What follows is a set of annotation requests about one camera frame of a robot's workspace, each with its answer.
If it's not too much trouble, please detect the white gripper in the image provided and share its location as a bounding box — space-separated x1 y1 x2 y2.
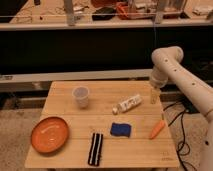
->
149 72 167 104

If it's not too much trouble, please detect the black object on shelf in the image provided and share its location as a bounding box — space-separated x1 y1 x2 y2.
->
92 7 116 21

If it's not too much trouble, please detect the wooden table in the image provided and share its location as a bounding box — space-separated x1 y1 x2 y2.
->
25 81 179 169

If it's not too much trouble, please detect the metal shelf rail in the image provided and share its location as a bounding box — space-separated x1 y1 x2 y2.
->
63 0 75 26

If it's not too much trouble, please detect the orange tool on shelf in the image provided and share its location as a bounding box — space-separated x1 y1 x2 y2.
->
116 2 128 20

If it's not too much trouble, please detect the white plastic bottle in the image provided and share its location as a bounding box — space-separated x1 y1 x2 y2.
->
112 94 142 114

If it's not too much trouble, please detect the orange carrot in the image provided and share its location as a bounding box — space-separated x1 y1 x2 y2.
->
149 120 165 139

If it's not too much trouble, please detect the blue sponge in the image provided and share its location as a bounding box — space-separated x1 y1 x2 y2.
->
110 123 131 137

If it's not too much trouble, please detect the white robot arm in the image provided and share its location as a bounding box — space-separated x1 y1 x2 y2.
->
150 46 213 171

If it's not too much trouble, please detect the black white striped cloth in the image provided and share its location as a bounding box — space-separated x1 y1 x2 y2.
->
88 133 103 166

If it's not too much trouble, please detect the clear plastic cup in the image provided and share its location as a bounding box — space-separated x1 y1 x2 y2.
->
72 86 89 108

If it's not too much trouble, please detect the black cable on floor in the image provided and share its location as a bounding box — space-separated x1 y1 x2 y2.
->
162 100 198 171

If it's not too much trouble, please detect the orange plate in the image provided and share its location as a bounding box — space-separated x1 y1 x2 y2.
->
31 117 69 154

